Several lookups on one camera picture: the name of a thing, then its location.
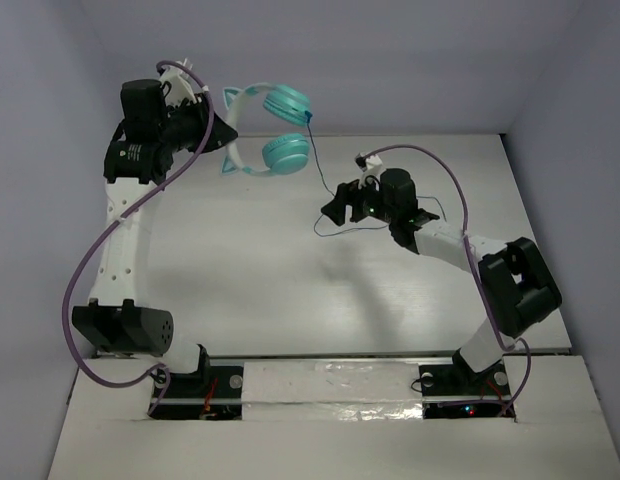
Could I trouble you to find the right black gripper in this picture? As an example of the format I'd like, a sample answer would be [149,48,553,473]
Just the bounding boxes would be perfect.
[321,171,397,227]

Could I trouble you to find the thin blue headphone cable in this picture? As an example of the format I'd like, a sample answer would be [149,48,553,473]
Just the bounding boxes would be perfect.
[303,112,449,239]

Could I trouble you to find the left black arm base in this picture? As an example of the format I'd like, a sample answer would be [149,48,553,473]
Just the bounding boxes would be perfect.
[150,364,244,421]

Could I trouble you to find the aluminium rail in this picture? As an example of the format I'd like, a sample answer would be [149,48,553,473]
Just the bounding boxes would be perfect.
[97,344,574,362]

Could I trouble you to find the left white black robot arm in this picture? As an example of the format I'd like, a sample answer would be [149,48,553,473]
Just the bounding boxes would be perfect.
[71,79,237,394]

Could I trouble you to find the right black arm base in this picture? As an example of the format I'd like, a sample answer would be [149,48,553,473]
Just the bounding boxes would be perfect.
[410,362,515,420]

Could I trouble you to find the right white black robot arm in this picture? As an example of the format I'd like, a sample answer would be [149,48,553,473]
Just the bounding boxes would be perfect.
[321,168,562,393]

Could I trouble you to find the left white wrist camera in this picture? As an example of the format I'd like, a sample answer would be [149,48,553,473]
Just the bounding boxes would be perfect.
[157,61,208,108]

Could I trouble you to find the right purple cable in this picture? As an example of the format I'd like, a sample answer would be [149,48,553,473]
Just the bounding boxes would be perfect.
[372,144,532,419]

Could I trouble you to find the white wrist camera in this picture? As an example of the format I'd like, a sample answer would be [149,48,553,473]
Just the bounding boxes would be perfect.
[157,61,208,108]
[355,153,384,189]

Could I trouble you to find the teal cat-ear headphones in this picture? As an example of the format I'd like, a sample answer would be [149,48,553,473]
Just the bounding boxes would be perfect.
[221,82,312,177]

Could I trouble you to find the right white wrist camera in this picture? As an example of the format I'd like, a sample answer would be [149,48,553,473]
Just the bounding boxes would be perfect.
[355,153,384,189]

